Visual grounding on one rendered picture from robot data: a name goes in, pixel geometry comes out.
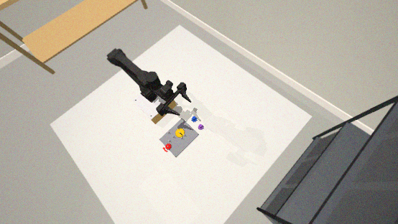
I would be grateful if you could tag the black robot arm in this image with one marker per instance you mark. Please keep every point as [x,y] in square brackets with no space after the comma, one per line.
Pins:
[148,82]

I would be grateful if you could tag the yellow gear with black stripe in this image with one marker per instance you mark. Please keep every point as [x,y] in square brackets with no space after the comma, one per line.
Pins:
[180,134]

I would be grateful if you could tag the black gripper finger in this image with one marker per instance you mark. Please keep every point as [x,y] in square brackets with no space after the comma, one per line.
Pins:
[184,95]
[167,109]

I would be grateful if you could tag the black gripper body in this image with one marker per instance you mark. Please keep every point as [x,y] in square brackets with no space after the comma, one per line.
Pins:
[169,98]

